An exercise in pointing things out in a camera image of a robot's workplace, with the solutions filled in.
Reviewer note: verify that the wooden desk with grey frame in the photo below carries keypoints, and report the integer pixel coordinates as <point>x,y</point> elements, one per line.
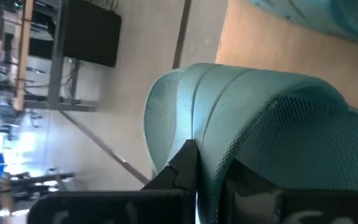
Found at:
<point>54,62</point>

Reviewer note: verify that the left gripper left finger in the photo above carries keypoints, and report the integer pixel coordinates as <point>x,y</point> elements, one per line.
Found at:
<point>179,177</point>

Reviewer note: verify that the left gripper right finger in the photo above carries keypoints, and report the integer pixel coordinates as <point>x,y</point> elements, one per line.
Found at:
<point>322,208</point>

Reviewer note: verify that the blue object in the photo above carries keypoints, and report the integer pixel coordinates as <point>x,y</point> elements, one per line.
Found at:
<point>1,165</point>

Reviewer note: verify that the green rubber slide sandal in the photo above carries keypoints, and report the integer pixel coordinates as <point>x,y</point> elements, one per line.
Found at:
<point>337,18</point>
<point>259,130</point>

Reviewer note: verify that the black metal stand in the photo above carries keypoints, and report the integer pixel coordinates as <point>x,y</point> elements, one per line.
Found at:
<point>36,180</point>

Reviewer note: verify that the black monitor screen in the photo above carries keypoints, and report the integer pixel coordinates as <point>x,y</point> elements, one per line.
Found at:
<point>92,34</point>

